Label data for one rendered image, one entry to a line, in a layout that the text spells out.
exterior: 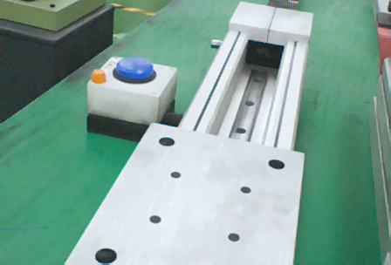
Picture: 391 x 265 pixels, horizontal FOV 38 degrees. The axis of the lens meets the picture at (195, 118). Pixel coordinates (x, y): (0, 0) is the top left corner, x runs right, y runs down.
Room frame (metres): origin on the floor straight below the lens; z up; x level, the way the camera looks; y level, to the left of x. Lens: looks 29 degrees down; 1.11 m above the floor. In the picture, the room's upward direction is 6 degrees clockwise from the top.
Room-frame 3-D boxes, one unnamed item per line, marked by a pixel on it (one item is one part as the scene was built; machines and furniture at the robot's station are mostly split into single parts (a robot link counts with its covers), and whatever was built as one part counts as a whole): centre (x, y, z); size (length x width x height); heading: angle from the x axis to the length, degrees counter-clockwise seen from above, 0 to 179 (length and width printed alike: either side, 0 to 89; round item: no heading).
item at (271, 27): (0.70, -0.07, 0.83); 0.12 x 0.09 x 0.10; 80
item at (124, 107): (0.56, 0.06, 0.81); 0.10 x 0.08 x 0.06; 80
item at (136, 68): (0.56, 0.07, 0.84); 0.04 x 0.04 x 0.02
